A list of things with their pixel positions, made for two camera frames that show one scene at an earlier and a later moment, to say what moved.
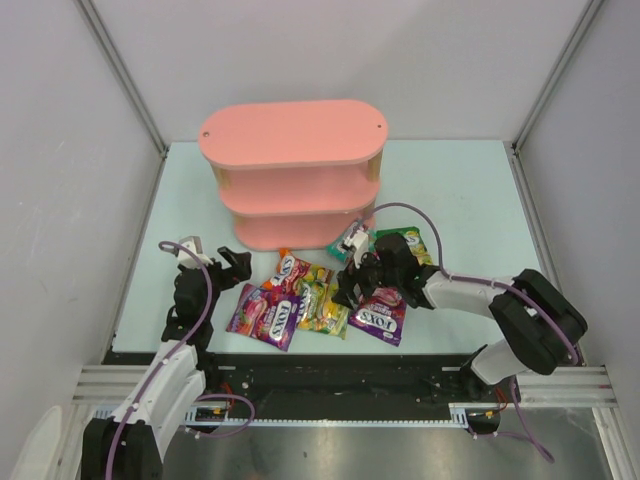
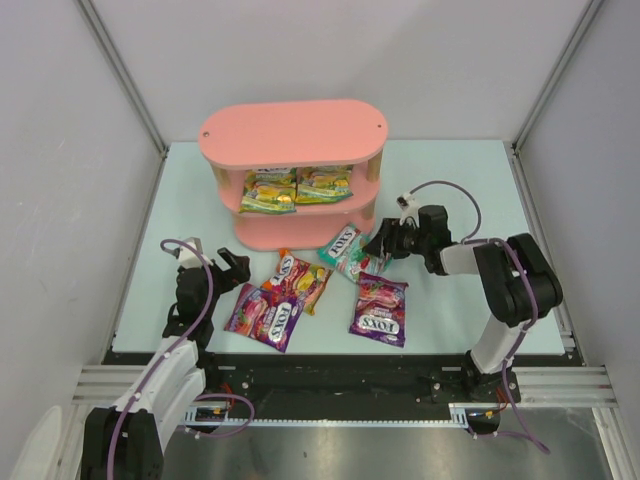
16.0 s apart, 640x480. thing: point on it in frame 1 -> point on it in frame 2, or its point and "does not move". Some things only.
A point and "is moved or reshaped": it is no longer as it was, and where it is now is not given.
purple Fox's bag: [264, 315] does not move
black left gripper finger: [232, 257] does not move
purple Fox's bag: [380, 313] does not move
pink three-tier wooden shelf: [295, 176] does not move
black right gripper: [361, 276] -> [393, 240]
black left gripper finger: [243, 266] does not move
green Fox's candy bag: [414, 239] is moved or reshaped
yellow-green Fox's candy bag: [317, 310] -> [322, 183]
